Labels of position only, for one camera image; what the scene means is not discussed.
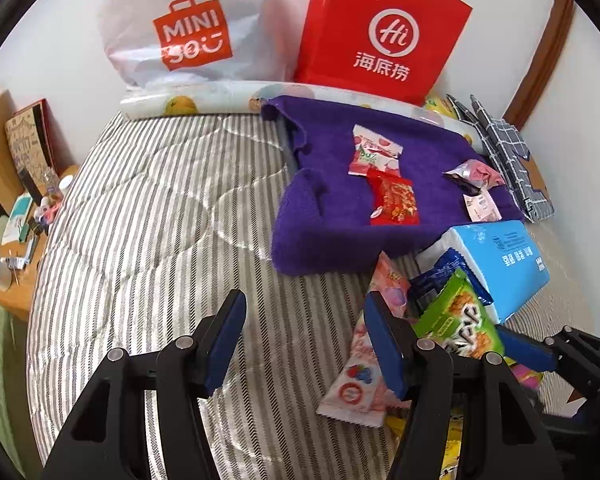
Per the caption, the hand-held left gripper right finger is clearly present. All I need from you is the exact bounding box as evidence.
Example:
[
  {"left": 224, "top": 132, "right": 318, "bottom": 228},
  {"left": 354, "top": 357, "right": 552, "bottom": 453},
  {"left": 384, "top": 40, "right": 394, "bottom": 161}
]
[{"left": 362, "top": 290, "right": 566, "bottom": 480}]

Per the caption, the pink yellow snack bag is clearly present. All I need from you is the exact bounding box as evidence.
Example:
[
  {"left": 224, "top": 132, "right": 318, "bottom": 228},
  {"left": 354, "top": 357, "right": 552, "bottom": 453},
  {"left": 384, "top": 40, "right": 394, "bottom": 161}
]
[{"left": 505, "top": 357, "right": 543, "bottom": 391}]

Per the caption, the small white pink sachet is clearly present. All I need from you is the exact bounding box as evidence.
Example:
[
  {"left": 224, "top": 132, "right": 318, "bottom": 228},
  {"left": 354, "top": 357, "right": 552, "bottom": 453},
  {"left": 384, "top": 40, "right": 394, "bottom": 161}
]
[{"left": 462, "top": 187, "right": 503, "bottom": 223}]

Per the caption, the brown wooden door frame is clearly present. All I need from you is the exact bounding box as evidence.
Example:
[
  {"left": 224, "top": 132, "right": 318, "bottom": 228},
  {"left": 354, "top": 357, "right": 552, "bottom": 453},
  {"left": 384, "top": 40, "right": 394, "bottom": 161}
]
[{"left": 505, "top": 0, "right": 576, "bottom": 131}]

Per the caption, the teal white box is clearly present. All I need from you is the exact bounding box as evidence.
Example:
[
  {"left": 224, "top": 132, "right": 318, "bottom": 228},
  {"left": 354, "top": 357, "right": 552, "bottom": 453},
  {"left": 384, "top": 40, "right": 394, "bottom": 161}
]
[{"left": 5, "top": 192, "right": 33, "bottom": 246}]

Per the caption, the wooden nightstand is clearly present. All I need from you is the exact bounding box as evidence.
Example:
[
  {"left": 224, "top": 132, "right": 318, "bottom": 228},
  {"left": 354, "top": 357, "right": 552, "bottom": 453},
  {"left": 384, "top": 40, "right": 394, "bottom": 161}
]
[{"left": 0, "top": 165, "right": 81, "bottom": 321}]

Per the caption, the purple towel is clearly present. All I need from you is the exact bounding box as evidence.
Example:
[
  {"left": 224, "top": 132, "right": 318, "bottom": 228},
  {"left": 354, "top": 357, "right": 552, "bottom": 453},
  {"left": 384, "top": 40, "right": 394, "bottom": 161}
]
[{"left": 260, "top": 95, "right": 526, "bottom": 276}]

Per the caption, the red snack packet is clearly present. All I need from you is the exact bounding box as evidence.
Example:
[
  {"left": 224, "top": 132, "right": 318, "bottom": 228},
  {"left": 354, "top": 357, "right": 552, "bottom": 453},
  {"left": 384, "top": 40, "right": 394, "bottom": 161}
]
[{"left": 366, "top": 169, "right": 421, "bottom": 226}]

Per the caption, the yellow green chips bag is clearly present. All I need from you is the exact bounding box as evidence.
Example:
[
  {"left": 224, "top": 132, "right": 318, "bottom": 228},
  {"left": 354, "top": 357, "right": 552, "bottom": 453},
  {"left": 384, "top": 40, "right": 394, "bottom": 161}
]
[{"left": 422, "top": 95, "right": 461, "bottom": 121}]

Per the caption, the fruit print paper roll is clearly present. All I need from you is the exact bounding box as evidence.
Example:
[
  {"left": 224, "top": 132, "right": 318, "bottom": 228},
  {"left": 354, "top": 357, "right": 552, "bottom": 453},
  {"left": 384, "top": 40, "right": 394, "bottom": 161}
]
[{"left": 120, "top": 80, "right": 476, "bottom": 136}]

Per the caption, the blue tissue pack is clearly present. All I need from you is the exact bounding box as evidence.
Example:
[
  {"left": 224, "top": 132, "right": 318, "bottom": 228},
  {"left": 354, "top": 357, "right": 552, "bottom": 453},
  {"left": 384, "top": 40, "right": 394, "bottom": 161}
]
[{"left": 415, "top": 220, "right": 551, "bottom": 325}]

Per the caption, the pink white blueberry snack packet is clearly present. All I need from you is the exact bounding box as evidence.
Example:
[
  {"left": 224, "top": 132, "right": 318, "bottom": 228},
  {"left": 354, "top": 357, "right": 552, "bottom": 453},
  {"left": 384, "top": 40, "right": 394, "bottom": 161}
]
[{"left": 317, "top": 317, "right": 408, "bottom": 428}]

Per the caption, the white plastic shopping bag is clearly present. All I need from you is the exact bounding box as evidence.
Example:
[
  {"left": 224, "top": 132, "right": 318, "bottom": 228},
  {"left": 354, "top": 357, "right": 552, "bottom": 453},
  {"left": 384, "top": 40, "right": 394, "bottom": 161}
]
[{"left": 96, "top": 0, "right": 301, "bottom": 90}]

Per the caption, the patterned notebook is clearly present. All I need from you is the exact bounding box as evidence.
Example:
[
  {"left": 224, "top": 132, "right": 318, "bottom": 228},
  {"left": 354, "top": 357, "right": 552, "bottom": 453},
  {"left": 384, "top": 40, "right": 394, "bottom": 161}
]
[{"left": 5, "top": 99, "right": 58, "bottom": 186}]

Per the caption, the red paper shopping bag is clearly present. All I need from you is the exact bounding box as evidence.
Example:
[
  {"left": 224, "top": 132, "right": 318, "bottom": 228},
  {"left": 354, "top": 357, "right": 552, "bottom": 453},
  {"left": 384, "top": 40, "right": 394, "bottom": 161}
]
[{"left": 294, "top": 0, "right": 473, "bottom": 107}]

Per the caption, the grey plaid folded cloth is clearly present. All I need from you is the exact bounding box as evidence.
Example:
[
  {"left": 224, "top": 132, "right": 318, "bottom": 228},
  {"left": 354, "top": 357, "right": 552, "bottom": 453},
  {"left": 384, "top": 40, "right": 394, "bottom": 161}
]
[{"left": 447, "top": 92, "right": 556, "bottom": 223}]

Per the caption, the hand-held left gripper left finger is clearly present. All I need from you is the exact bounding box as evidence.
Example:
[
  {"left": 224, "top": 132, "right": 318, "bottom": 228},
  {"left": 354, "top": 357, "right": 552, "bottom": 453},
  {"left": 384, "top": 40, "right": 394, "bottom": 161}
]
[{"left": 40, "top": 289, "right": 248, "bottom": 480}]

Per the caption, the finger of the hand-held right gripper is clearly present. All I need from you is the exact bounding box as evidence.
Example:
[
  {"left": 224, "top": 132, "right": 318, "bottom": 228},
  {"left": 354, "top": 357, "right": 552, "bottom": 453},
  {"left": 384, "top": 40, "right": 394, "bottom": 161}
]
[{"left": 497, "top": 326, "right": 600, "bottom": 401}]

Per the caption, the dark blue snack packet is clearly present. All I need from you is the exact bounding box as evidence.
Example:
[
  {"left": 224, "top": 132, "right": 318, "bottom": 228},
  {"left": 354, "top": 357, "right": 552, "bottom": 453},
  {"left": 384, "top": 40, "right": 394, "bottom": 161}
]
[{"left": 410, "top": 247, "right": 468, "bottom": 311}]

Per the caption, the pink peach snack packet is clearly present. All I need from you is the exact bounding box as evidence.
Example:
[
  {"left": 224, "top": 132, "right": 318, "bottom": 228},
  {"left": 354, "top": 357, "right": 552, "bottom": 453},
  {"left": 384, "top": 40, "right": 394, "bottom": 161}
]
[{"left": 369, "top": 251, "right": 412, "bottom": 322}]

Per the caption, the green snack packet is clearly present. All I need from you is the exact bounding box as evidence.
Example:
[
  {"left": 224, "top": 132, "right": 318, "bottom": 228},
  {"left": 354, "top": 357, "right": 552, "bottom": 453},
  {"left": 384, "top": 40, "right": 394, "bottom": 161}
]
[{"left": 411, "top": 267, "right": 505, "bottom": 361}]

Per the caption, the yellow snack packet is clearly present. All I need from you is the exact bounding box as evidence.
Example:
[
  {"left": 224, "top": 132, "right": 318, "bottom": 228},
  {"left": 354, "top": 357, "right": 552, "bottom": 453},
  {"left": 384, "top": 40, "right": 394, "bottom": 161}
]
[{"left": 385, "top": 400, "right": 463, "bottom": 480}]

